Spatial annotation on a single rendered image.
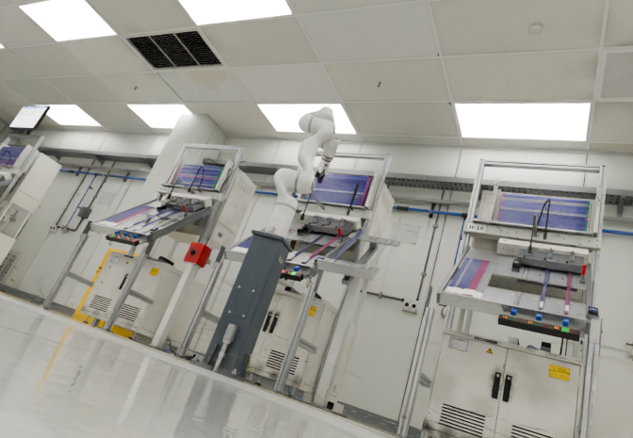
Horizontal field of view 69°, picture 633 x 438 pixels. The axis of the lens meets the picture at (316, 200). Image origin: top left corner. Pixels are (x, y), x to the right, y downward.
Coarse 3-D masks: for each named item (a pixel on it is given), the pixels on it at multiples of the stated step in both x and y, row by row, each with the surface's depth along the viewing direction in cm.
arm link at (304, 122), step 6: (324, 108) 280; (330, 108) 283; (306, 114) 275; (312, 114) 276; (318, 114) 278; (324, 114) 279; (330, 114) 281; (300, 120) 273; (306, 120) 271; (330, 120) 284; (300, 126) 273; (306, 126) 272; (306, 132) 276
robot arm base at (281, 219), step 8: (280, 208) 246; (288, 208) 246; (272, 216) 245; (280, 216) 244; (288, 216) 246; (272, 224) 242; (280, 224) 242; (288, 224) 246; (264, 232) 238; (272, 232) 240; (280, 232) 241
